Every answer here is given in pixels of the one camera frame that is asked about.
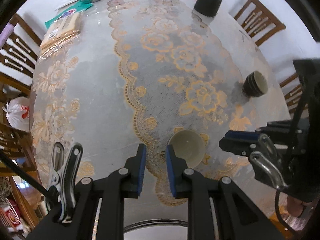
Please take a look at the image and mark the packaged biscuit box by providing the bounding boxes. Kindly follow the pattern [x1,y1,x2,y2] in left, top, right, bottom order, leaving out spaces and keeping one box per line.
[40,12,81,50]

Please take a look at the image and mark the silver metal clamp right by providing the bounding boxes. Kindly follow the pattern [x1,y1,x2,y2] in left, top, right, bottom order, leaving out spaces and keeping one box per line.
[248,134,288,190]

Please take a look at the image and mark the wooden chair right side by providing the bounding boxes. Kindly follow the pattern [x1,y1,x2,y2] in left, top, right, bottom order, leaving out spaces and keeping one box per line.
[234,0,286,47]

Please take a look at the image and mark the gold floral lace mat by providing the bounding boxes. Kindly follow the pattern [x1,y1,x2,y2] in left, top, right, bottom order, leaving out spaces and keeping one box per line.
[107,0,257,206]

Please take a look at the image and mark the dark bowl cream inside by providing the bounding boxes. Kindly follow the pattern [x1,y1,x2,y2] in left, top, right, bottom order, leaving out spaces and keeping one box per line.
[242,70,268,98]

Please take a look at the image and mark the purple folded cloth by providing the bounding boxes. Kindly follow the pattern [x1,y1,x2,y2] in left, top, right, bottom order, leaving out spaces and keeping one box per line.
[0,23,14,44]

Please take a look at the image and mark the silver metal clamp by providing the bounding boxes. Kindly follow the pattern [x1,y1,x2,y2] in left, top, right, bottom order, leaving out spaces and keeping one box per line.
[248,134,288,190]
[45,142,84,223]

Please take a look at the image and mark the person's right hand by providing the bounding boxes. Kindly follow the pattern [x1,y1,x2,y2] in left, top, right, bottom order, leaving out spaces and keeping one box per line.
[287,196,310,217]

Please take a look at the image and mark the white plastic bag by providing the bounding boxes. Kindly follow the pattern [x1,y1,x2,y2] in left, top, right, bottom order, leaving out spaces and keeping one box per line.
[3,96,30,132]

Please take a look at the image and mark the wooden chair with purple cloth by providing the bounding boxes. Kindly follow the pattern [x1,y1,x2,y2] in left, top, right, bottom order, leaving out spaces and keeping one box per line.
[1,14,42,99]

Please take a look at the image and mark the black cylindrical container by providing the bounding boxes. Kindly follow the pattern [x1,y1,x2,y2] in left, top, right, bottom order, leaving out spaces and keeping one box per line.
[194,0,222,18]

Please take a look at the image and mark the silver metal clamp left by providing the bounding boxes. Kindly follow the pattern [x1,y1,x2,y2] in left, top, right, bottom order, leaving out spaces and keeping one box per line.
[45,142,84,223]

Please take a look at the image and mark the teal paper packet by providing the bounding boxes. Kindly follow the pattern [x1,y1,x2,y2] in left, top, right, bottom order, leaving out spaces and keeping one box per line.
[45,1,93,29]

